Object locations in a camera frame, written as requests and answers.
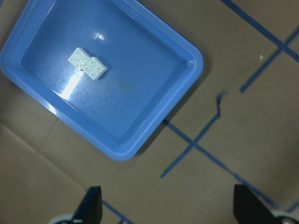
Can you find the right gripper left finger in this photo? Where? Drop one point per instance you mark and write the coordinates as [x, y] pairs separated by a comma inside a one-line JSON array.
[[90, 209]]

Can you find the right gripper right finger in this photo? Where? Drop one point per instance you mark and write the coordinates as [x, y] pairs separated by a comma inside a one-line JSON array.
[[248, 209]]

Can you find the white block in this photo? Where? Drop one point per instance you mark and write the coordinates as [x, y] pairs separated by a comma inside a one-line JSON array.
[[94, 68], [79, 58]]

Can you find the blue plastic tray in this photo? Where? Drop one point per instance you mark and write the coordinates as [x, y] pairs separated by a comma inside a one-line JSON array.
[[149, 68]]

